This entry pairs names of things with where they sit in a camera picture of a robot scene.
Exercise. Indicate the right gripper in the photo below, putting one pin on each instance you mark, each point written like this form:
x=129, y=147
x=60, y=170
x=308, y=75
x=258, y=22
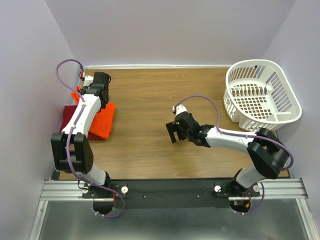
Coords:
x=171, y=127

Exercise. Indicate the aluminium frame rail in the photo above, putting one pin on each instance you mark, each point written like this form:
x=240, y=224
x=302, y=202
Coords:
x=72, y=190

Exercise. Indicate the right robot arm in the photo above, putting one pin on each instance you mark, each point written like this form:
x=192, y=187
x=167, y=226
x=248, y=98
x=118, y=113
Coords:
x=267, y=153

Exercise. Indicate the white plastic laundry basket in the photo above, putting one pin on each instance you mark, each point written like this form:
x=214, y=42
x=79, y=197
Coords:
x=258, y=95

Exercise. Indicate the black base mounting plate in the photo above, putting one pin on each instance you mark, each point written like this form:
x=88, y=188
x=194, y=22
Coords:
x=172, y=194

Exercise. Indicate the orange t-shirt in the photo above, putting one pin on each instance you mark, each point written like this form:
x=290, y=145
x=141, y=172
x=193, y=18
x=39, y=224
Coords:
x=102, y=122

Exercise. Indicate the folded dark red t-shirt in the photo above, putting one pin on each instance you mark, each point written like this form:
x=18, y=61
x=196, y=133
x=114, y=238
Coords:
x=67, y=114

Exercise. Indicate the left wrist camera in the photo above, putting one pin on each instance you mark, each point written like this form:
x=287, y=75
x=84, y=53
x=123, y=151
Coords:
x=85, y=80

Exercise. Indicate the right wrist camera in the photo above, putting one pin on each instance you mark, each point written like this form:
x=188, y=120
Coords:
x=179, y=109

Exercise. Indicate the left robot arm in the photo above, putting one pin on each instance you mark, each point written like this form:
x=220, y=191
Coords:
x=71, y=148

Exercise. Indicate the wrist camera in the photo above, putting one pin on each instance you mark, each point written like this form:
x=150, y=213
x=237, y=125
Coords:
x=85, y=80
x=179, y=109

